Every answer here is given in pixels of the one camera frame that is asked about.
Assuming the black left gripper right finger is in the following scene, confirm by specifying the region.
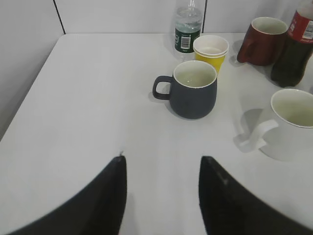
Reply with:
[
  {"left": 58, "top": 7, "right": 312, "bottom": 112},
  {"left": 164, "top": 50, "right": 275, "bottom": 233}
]
[{"left": 198, "top": 156, "right": 313, "bottom": 235}]

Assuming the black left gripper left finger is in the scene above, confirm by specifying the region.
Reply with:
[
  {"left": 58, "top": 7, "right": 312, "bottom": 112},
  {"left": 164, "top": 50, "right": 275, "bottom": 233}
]
[{"left": 12, "top": 156, "right": 127, "bottom": 235}]

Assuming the gray mug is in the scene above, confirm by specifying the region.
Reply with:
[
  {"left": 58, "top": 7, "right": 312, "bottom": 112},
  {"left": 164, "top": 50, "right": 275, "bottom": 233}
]
[{"left": 152, "top": 60, "right": 218, "bottom": 119}]

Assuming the yellow paper cup stack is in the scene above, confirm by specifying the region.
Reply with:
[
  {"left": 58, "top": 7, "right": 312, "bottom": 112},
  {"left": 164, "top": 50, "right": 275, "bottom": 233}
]
[{"left": 193, "top": 35, "right": 229, "bottom": 73}]

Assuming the white mug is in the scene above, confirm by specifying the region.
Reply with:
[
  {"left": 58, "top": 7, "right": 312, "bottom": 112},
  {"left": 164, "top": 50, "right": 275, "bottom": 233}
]
[{"left": 234, "top": 89, "right": 313, "bottom": 161}]

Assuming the cola bottle yellow cap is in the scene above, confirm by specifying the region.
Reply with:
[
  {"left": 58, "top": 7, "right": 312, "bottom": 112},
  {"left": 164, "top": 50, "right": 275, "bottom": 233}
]
[{"left": 270, "top": 0, "right": 313, "bottom": 88}]

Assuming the dark red mug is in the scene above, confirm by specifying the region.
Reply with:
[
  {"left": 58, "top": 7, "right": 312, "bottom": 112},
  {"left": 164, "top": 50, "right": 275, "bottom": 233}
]
[{"left": 237, "top": 17, "right": 288, "bottom": 66}]

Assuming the clear water bottle green label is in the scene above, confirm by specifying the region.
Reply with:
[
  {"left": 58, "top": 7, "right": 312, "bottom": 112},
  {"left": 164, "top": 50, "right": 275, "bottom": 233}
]
[{"left": 174, "top": 0, "right": 206, "bottom": 62}]

